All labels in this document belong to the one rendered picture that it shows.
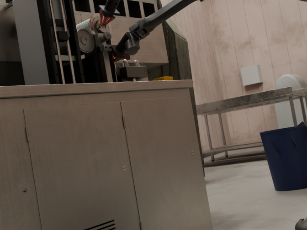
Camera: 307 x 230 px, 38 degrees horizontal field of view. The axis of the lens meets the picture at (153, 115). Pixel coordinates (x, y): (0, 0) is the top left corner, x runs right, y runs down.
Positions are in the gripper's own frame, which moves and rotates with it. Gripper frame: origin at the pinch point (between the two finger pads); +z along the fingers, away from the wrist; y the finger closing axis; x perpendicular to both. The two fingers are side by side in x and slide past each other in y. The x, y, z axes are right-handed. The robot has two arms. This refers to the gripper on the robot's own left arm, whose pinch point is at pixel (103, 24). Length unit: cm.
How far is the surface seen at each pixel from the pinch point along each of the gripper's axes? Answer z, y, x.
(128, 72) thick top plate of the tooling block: 16.8, 12.8, -19.5
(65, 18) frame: -5.8, -29.5, -6.1
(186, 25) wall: 225, 620, 380
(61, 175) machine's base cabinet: 26, -56, -68
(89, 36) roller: 6.7, -6.2, -1.1
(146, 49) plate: 31, 70, 21
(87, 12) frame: 18, 27, 42
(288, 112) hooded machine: 244, 694, 105
